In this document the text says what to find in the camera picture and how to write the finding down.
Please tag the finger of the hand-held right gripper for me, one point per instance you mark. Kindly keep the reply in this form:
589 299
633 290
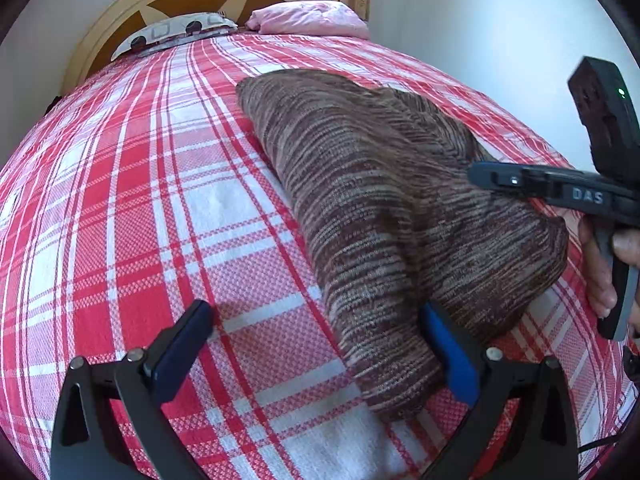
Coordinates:
495 176

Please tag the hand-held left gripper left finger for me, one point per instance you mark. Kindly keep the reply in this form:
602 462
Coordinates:
182 342

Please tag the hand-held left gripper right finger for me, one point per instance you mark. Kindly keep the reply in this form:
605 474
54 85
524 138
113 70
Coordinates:
450 355

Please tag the brown knit sweater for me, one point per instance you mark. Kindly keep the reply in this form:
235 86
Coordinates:
390 210

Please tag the person's right hand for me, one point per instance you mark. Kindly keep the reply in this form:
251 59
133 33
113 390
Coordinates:
596 270

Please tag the red plaid bedsheet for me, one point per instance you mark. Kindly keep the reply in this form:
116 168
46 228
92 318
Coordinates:
150 200

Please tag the pink pillow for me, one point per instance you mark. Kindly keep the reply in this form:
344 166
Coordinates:
310 17

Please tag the grey patterned pillow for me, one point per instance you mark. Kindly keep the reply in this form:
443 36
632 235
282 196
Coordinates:
170 32

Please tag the cream wooden headboard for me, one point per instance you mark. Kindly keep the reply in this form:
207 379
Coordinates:
150 0

